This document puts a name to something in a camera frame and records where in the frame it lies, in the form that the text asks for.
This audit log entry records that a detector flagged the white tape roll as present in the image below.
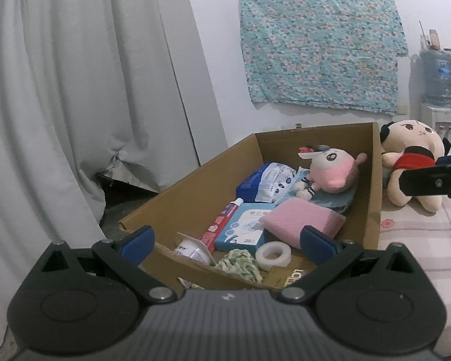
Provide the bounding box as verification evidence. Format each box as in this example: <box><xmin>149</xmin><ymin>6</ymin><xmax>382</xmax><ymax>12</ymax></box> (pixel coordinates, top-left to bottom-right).
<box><xmin>255</xmin><ymin>241</ymin><xmax>292</xmax><ymax>270</ymax></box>

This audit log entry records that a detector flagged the grey white curtain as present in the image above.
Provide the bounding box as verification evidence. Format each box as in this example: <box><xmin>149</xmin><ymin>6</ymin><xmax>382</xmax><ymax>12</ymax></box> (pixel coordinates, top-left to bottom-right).
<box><xmin>0</xmin><ymin>0</ymin><xmax>230</xmax><ymax>350</ymax></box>

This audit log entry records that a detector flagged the white water dispenser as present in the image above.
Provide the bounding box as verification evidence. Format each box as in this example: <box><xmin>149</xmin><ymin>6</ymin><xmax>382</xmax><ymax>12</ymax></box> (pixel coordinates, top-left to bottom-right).
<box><xmin>419</xmin><ymin>101</ymin><xmax>451</xmax><ymax>147</ymax></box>

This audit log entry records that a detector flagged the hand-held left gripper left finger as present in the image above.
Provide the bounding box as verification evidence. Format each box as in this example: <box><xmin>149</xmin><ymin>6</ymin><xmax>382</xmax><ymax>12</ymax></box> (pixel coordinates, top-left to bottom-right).
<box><xmin>30</xmin><ymin>225</ymin><xmax>178</xmax><ymax>303</ymax></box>

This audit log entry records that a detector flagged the white cylindrical container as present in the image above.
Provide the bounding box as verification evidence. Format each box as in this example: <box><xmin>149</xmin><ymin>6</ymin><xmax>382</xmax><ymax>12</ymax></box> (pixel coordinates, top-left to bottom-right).
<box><xmin>175</xmin><ymin>232</ymin><xmax>216</xmax><ymax>266</ymax></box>

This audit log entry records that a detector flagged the red toothpaste tube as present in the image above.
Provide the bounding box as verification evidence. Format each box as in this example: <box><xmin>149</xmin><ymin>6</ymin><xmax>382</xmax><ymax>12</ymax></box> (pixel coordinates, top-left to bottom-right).
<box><xmin>198</xmin><ymin>197</ymin><xmax>245</xmax><ymax>251</ymax></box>

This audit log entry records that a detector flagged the blue white mask packet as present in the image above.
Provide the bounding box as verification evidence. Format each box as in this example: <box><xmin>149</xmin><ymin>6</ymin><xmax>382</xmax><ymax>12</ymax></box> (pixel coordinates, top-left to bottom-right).
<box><xmin>235</xmin><ymin>162</ymin><xmax>297</xmax><ymax>204</ymax></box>

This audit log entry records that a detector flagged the pink plush toy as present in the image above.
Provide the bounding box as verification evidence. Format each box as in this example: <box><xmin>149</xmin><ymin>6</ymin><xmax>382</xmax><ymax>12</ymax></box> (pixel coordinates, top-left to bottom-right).
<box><xmin>295</xmin><ymin>148</ymin><xmax>368</xmax><ymax>201</ymax></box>

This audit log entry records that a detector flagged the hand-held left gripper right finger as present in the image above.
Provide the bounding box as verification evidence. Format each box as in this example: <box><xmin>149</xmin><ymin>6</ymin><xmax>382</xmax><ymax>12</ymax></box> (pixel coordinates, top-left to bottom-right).
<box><xmin>277</xmin><ymin>225</ymin><xmax>425</xmax><ymax>303</ymax></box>

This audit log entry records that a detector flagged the blue bandage box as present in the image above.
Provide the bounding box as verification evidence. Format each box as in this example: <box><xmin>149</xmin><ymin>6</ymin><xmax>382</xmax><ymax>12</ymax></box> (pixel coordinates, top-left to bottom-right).
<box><xmin>214</xmin><ymin>202</ymin><xmax>277</xmax><ymax>253</ymax></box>

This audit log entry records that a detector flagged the cardboard box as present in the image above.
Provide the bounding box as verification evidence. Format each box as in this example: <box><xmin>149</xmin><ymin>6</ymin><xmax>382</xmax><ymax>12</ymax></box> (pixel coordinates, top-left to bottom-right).
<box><xmin>118</xmin><ymin>122</ymin><xmax>384</xmax><ymax>298</ymax></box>

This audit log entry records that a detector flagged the plush doll red dress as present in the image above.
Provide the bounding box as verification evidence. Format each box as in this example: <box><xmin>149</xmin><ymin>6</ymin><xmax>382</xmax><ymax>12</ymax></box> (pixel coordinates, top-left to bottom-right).
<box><xmin>379</xmin><ymin>119</ymin><xmax>451</xmax><ymax>213</ymax></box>

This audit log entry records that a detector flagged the red white small packet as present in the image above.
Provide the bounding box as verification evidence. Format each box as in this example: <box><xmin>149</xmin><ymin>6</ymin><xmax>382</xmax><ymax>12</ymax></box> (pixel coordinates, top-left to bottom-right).
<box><xmin>298</xmin><ymin>145</ymin><xmax>329</xmax><ymax>159</ymax></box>

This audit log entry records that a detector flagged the floral blue wall cloth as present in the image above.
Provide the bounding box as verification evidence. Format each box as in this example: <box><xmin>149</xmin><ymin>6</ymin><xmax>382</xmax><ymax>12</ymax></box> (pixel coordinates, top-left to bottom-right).
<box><xmin>237</xmin><ymin>0</ymin><xmax>410</xmax><ymax>116</ymax></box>

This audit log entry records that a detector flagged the blue water bottle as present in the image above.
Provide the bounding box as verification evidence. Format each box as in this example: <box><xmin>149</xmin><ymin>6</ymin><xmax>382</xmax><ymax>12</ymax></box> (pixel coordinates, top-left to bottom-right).
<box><xmin>419</xmin><ymin>47</ymin><xmax>451</xmax><ymax>108</ymax></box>

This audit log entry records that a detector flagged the green white yarn bundle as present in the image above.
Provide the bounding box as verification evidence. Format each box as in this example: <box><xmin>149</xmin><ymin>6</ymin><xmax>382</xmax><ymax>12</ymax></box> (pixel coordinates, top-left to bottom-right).
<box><xmin>215</xmin><ymin>249</ymin><xmax>264</xmax><ymax>284</ymax></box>

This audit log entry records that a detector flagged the pink cloth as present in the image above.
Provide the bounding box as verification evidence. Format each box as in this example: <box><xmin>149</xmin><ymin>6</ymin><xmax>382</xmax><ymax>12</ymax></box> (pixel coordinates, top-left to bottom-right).
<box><xmin>263</xmin><ymin>199</ymin><xmax>347</xmax><ymax>249</ymax></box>

